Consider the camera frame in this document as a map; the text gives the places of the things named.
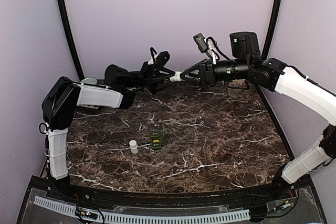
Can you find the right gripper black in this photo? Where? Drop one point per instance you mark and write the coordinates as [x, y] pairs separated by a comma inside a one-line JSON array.
[[207, 72]]

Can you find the cream ceramic mug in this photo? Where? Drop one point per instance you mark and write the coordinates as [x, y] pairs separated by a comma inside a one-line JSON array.
[[234, 88]]

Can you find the patterned coaster under bowl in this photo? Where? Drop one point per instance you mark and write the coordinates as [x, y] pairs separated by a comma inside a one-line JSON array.
[[89, 106]]

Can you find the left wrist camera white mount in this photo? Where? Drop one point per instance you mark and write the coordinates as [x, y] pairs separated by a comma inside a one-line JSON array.
[[160, 59]]

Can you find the white slotted cable duct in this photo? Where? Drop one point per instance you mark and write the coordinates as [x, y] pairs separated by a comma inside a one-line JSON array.
[[70, 210]]

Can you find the left black frame post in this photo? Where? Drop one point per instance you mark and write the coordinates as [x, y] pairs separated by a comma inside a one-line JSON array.
[[70, 39]]

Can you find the right black frame post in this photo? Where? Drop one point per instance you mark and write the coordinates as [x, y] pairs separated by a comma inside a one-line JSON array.
[[271, 30]]

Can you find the pale green bowl left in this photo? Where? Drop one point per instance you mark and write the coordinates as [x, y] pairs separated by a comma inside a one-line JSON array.
[[89, 80]]

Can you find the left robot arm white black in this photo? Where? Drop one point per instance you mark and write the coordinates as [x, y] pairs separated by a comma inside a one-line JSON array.
[[117, 91]]

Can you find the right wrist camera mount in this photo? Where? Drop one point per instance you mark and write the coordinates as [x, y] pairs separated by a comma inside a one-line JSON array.
[[205, 48]]

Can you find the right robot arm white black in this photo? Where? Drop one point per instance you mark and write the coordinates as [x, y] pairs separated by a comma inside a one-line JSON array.
[[276, 76]]

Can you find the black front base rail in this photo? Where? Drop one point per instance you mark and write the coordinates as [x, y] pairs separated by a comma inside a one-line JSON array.
[[108, 198]]

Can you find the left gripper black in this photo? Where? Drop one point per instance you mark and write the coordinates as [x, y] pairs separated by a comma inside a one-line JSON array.
[[150, 77]]

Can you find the green weekly pill organizer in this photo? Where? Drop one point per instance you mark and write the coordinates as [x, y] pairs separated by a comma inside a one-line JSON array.
[[156, 138]]

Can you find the black frame post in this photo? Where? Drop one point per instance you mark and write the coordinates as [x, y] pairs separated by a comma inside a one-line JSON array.
[[70, 39], [271, 30]]

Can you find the white pill bottle front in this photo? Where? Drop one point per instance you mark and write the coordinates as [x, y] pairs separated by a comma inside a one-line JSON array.
[[133, 145]]

